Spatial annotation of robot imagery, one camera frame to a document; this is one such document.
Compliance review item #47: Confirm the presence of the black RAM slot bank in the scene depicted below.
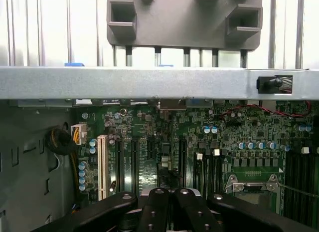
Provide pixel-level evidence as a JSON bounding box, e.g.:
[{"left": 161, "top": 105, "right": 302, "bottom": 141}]
[
  {"left": 193, "top": 149, "right": 224, "bottom": 193},
  {"left": 284, "top": 146, "right": 319, "bottom": 218}
]

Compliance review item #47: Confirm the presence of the black expansion slot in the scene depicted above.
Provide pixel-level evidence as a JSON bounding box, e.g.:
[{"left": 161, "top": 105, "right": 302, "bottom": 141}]
[
  {"left": 179, "top": 138, "right": 188, "bottom": 189},
  {"left": 131, "top": 138, "right": 140, "bottom": 187},
  {"left": 116, "top": 138, "right": 125, "bottom": 187}
]

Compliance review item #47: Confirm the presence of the CPU socket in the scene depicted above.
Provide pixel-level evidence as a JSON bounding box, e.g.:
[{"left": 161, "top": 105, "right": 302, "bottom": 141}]
[{"left": 224, "top": 174, "right": 285, "bottom": 208}]

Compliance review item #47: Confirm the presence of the white expansion slot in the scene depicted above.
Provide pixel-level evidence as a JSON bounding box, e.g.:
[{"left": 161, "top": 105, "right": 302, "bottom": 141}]
[{"left": 97, "top": 134, "right": 105, "bottom": 202}]

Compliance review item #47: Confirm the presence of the green motherboard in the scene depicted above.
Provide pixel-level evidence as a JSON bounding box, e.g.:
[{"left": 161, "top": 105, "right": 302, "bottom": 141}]
[{"left": 74, "top": 99, "right": 319, "bottom": 218}]

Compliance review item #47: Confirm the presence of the open black PC case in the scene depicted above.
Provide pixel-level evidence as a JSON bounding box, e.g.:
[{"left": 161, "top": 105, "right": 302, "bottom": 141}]
[{"left": 0, "top": 66, "right": 319, "bottom": 232}]

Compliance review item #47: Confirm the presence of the grey parts rack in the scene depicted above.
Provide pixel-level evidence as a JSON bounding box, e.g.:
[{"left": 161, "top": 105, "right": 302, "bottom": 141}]
[{"left": 106, "top": 0, "right": 264, "bottom": 52}]

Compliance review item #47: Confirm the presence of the power supply wire bundle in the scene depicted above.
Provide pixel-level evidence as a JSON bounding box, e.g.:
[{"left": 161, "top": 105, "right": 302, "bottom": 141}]
[{"left": 44, "top": 123, "right": 88, "bottom": 205}]

